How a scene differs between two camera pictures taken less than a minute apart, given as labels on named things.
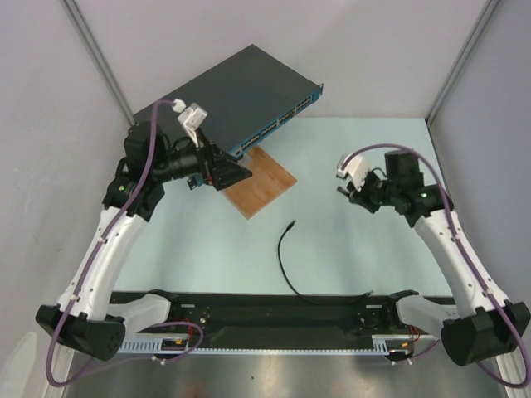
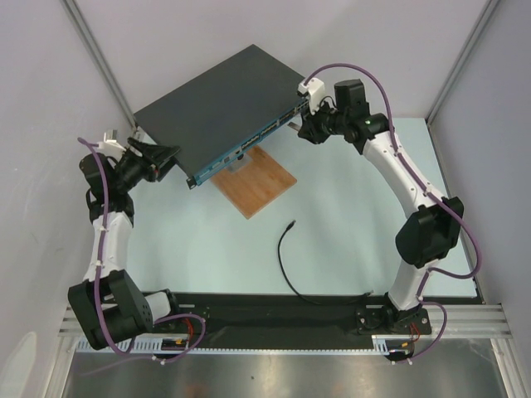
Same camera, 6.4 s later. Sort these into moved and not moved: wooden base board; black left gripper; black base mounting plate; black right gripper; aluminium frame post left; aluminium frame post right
Moved: black left gripper; black right gripper
Not moved: wooden base board; black base mounting plate; aluminium frame post left; aluminium frame post right
